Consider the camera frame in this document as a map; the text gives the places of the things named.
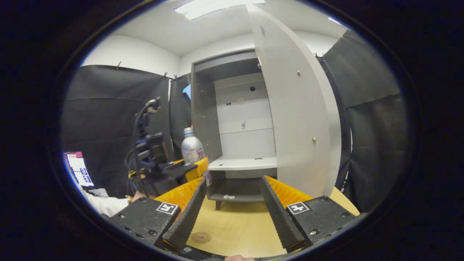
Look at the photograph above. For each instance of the white paper sheet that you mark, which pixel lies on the white paper sheet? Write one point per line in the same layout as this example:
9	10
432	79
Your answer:
98	193

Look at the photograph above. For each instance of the large ceiling light panel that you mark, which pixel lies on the large ceiling light panel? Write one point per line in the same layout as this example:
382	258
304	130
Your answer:
214	9

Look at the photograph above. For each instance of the white cabinet shelf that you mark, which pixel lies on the white cabinet shelf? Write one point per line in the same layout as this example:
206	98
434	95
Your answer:
239	163

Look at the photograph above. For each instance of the bright display screen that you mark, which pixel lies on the bright display screen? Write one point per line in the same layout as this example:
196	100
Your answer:
78	166

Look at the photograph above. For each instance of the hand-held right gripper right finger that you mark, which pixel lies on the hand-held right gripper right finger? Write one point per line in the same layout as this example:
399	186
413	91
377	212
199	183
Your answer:
281	217

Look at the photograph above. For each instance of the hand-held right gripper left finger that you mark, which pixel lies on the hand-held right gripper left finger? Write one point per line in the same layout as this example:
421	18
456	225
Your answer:
188	217

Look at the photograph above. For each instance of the silver and pink bottle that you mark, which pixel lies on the silver and pink bottle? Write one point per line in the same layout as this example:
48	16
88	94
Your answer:
191	146

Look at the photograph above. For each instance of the grey cabinet door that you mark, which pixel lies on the grey cabinet door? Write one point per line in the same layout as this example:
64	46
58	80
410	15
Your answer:
293	127

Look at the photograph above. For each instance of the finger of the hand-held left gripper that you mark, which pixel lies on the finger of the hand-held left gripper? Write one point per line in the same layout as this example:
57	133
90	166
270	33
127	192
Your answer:
199	168

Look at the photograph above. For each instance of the grey cabinet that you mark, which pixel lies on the grey cabinet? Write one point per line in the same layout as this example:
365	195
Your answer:
204	119

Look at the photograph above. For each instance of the round brown coaster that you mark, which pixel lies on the round brown coaster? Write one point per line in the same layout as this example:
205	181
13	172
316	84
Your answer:
201	237

